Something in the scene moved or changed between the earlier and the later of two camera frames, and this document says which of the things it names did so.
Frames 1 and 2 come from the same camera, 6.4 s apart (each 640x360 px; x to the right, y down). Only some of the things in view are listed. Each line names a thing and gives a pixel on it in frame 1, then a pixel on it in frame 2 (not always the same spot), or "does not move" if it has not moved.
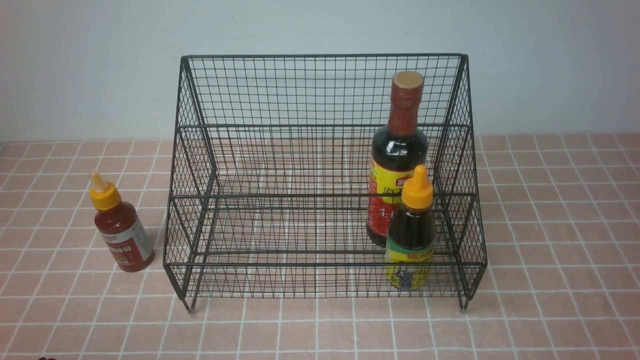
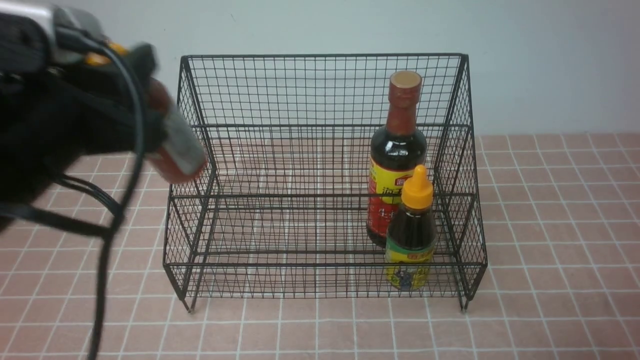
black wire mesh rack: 349,175 does not move
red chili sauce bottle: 120,227 → 182,158
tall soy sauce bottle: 395,155 does not move
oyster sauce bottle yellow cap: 411,238 does not move
